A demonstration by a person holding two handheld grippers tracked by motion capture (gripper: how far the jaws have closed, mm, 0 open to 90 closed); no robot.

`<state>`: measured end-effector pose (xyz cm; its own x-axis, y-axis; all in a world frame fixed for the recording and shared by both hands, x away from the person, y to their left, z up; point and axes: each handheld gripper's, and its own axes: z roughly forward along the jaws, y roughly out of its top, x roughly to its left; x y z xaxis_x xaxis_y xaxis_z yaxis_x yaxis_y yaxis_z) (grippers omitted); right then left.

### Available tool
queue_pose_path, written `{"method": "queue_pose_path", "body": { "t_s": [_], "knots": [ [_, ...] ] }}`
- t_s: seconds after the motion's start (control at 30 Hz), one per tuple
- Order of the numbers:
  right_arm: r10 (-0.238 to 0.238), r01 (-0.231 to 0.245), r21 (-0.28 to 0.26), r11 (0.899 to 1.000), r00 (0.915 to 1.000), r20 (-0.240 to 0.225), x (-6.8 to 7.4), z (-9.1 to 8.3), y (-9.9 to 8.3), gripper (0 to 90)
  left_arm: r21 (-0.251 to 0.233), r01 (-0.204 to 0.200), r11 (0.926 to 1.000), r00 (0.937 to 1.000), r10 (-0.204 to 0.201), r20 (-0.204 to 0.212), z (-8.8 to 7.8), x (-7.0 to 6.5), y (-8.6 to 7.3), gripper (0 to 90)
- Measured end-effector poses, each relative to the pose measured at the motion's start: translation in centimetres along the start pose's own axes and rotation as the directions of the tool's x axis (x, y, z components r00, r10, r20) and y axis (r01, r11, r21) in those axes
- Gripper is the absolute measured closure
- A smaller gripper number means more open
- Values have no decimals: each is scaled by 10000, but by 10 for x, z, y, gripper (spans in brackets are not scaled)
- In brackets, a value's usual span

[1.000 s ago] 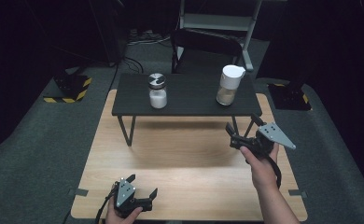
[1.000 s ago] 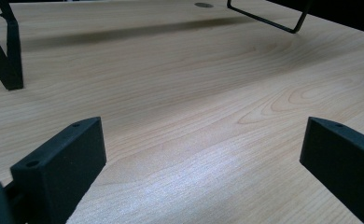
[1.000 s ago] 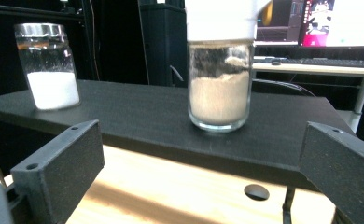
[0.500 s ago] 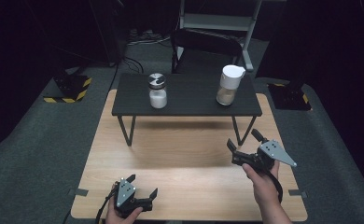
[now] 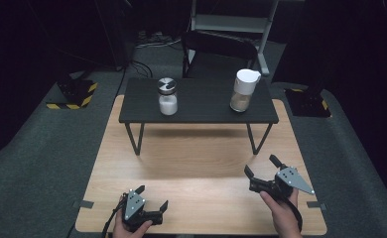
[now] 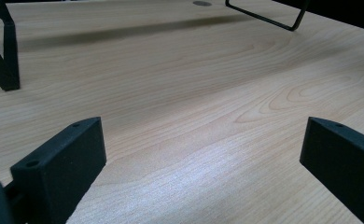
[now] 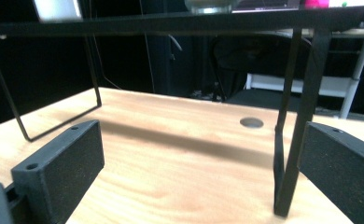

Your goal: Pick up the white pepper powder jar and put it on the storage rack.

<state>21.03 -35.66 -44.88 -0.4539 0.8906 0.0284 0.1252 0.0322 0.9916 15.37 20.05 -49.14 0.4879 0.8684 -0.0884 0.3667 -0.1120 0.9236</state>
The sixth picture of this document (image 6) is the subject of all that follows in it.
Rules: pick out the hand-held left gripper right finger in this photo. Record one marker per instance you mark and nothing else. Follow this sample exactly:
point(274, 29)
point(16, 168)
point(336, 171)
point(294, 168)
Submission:
point(345, 165)

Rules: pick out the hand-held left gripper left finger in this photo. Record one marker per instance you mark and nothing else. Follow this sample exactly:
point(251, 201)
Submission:
point(62, 168)

